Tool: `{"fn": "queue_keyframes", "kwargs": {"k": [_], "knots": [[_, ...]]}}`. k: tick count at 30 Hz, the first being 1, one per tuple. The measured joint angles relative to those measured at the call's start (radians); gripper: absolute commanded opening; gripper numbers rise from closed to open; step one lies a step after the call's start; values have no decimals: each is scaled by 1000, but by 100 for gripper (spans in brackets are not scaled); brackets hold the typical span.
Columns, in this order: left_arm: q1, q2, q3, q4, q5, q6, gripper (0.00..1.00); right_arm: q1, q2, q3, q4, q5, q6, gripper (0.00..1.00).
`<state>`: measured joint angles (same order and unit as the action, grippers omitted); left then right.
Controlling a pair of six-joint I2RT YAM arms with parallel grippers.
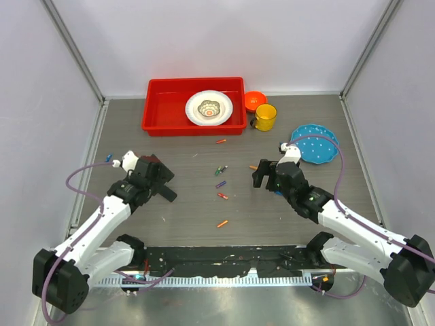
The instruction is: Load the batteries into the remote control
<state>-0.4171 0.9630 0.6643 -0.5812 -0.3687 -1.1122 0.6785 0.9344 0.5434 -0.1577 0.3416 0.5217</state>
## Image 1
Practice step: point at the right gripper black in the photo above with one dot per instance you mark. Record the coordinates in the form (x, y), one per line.
(266, 168)

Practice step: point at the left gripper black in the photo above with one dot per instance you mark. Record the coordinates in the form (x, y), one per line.
(163, 176)

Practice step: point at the purple battery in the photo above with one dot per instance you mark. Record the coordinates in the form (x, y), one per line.
(220, 184)

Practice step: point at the red battery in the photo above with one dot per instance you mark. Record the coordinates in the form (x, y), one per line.
(222, 196)

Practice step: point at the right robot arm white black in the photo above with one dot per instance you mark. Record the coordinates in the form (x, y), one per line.
(404, 266)

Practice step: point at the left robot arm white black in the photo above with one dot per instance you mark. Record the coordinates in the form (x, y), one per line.
(63, 276)

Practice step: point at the green battery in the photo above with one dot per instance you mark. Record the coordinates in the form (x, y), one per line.
(217, 172)

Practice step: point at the yellow mug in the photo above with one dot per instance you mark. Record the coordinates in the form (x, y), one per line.
(264, 118)

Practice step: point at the blue dotted plate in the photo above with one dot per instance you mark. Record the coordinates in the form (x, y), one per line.
(313, 144)

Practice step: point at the orange battery front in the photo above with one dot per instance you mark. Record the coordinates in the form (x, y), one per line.
(222, 223)

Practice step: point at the orange bowl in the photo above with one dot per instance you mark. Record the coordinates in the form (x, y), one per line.
(253, 99)

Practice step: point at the red plastic bin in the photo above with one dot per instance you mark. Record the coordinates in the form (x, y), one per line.
(164, 111)

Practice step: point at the white plate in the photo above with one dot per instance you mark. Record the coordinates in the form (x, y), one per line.
(195, 100)

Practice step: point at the small patterned bowl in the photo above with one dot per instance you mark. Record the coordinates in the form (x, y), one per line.
(209, 108)

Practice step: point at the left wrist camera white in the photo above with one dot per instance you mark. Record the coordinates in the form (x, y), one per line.
(127, 162)

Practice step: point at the white cable duct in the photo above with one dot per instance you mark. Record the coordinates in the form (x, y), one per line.
(250, 280)

